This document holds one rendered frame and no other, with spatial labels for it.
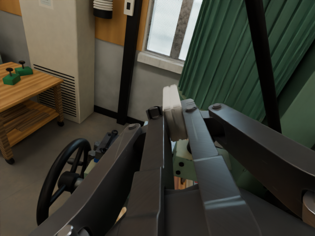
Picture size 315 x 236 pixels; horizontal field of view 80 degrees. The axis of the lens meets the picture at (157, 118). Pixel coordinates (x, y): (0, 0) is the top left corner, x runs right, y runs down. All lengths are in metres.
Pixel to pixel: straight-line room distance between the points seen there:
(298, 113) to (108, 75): 1.91
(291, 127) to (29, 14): 1.98
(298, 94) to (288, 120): 0.05
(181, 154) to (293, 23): 0.31
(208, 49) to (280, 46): 0.09
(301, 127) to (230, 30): 0.20
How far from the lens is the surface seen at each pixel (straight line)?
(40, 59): 2.14
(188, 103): 0.17
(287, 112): 0.37
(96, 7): 1.80
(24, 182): 1.79
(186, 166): 0.47
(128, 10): 1.76
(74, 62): 1.90
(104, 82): 2.17
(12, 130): 1.97
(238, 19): 0.29
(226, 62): 0.30
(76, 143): 0.63
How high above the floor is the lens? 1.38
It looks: 34 degrees down
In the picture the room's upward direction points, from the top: 14 degrees clockwise
